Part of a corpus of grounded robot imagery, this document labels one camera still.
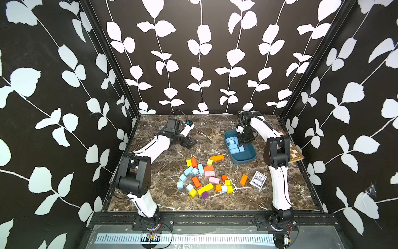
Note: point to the blue playing card deck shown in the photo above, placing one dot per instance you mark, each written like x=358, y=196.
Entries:
x=258, y=180

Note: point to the red flat block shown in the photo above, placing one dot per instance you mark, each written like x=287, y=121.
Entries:
x=209, y=168

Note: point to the small light blue block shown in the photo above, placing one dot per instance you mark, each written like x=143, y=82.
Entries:
x=189, y=187

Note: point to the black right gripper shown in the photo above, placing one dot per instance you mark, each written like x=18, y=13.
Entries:
x=241, y=140

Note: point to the pink block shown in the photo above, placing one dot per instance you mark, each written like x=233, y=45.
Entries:
x=214, y=180

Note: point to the wooden chessboard box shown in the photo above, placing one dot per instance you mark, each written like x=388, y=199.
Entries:
x=295, y=154

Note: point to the long orange block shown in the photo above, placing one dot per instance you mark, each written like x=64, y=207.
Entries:
x=217, y=158

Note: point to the tall light blue block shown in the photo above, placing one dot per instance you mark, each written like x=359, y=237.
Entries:
x=201, y=169

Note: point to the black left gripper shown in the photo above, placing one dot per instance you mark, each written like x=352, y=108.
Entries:
x=190, y=144

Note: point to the orange upright block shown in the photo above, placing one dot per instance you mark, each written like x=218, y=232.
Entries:
x=196, y=182

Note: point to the purple small block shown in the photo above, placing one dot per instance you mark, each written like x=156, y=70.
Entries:
x=205, y=195

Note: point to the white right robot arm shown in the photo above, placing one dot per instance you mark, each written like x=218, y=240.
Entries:
x=276, y=156

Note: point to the light blue long block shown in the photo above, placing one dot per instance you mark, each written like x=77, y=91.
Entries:
x=188, y=170

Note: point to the orange lone block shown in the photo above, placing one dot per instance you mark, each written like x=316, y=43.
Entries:
x=243, y=180

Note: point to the long yellow block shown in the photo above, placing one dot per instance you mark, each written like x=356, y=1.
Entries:
x=206, y=188

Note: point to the red upright block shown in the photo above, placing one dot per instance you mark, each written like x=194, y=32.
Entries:
x=194, y=162

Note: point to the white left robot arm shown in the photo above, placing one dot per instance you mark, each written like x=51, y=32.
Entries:
x=133, y=176

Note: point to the small yellow block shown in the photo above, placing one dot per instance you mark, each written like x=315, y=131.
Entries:
x=193, y=192

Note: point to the teal plastic tray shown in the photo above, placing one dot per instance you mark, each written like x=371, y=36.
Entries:
x=247, y=151

